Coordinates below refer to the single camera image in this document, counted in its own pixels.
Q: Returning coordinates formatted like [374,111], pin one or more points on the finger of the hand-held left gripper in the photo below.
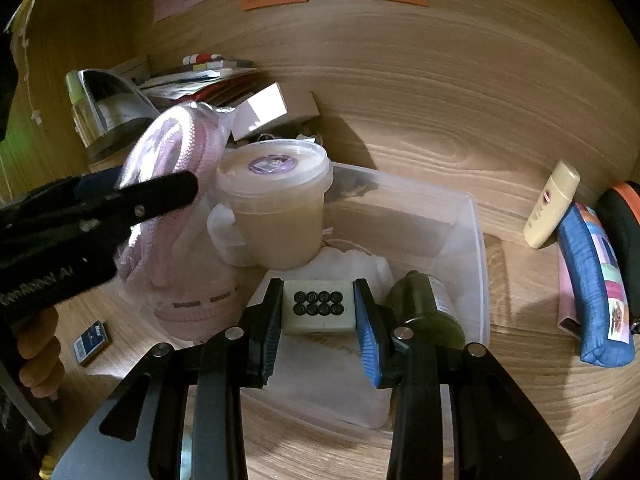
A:
[95,184]
[160,194]

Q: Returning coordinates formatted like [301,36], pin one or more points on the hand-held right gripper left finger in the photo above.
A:
[272,332]

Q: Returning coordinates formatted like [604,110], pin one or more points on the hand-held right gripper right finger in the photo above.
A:
[367,332]

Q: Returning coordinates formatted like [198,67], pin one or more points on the white tile with black circles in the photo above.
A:
[320,322]

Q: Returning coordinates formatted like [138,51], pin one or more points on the dark green bottle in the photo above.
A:
[415,300]

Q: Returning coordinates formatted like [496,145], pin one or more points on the white lidded plastic tub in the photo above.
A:
[280,220]

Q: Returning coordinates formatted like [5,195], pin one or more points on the clear plastic container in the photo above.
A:
[450,220]

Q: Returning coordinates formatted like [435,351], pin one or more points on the person's left hand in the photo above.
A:
[37,360]

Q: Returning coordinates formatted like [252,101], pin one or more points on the green spray bottle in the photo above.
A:
[80,110]

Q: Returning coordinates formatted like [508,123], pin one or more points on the clear acrylic stand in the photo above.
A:
[115,95]

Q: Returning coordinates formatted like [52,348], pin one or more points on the blue card box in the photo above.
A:
[91,342]

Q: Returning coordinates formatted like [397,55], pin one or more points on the stack of books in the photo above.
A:
[200,82]

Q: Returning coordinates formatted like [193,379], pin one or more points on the small white box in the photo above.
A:
[270,107]

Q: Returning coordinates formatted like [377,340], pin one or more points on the red and white pen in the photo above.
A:
[202,59]

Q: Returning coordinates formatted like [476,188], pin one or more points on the cream lotion bottle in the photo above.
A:
[550,205]

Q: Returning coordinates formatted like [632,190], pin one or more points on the blue patchwork pouch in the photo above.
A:
[590,280]

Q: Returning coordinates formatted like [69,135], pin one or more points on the black case with orange zipper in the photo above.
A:
[622,220]

